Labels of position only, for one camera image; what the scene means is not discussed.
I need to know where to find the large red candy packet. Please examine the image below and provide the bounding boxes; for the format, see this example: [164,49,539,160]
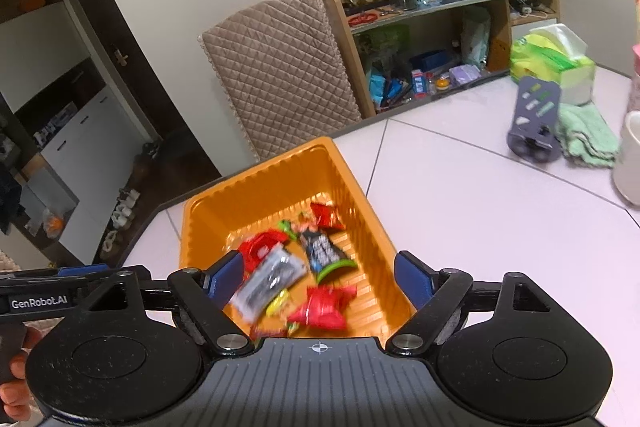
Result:
[286,283,359,333]

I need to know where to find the purple box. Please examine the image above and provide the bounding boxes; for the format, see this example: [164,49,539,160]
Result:
[447,64,485,86]

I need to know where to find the pink lidded bottle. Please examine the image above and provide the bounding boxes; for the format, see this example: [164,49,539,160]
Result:
[629,44,640,112]

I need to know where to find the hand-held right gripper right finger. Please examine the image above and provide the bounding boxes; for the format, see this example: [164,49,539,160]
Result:
[386,251,556,356]

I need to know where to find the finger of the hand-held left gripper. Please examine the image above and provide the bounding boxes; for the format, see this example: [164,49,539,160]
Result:
[50,264,121,283]

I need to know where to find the red scissors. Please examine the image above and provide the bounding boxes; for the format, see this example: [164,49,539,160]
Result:
[347,9,382,26]

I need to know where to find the white mug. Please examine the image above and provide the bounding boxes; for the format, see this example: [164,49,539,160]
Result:
[612,109,640,206]

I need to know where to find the group of shoes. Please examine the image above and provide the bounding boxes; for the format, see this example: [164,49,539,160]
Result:
[100,142,163,260]

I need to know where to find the blue box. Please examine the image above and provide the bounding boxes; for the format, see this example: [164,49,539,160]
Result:
[409,49,453,72]

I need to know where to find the wooden shelf unit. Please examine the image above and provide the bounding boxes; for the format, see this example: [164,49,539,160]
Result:
[320,0,560,118]

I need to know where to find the white plastic bag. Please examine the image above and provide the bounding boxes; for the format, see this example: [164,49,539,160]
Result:
[460,6,493,68]

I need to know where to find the dark wooden door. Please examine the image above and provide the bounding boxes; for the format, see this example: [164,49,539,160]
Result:
[65,0,223,188]

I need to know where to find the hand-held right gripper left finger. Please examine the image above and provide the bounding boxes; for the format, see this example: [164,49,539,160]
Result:
[85,249,253,356]

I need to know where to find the yellow candy packet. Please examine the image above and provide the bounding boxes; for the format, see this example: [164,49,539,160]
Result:
[264,289,292,319]

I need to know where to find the clear black sesame packet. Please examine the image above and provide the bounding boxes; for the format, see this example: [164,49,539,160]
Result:
[227,244,308,325]

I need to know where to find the clear bag with orange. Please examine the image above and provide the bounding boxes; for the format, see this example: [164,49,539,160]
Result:
[27,207,68,240]

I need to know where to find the blue snack packets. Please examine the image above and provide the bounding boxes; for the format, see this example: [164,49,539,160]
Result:
[367,69,403,110]

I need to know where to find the dark green-ended snack packet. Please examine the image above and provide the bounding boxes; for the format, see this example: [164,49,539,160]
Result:
[296,212,357,284]

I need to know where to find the green folded cloth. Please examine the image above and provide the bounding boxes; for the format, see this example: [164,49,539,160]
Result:
[554,103,621,168]

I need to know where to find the green tissue box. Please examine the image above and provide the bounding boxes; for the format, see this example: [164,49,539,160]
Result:
[510,23,597,108]

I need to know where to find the person's left hand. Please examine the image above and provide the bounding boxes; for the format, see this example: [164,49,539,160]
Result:
[0,327,45,421]

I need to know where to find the orange plastic tray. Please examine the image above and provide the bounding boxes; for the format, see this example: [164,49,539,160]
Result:
[179,137,418,353]

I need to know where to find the puffy red snack packet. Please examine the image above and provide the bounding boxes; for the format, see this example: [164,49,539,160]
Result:
[236,231,287,280]

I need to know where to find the white cabinet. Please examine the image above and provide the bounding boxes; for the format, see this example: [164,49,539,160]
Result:
[40,87,161,253]

